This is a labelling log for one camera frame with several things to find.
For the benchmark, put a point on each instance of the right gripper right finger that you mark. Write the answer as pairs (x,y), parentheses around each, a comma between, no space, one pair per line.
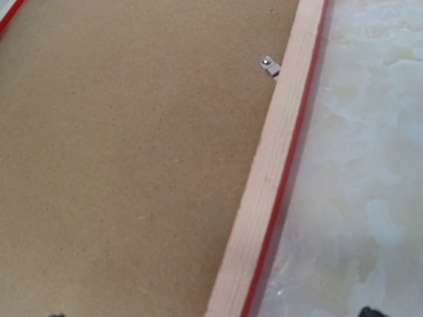
(370,312)

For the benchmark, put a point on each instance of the red wooden picture frame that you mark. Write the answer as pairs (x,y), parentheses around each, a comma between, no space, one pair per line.
(274,158)

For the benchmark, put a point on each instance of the brown backing board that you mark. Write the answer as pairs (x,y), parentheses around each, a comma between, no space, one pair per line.
(132,158)

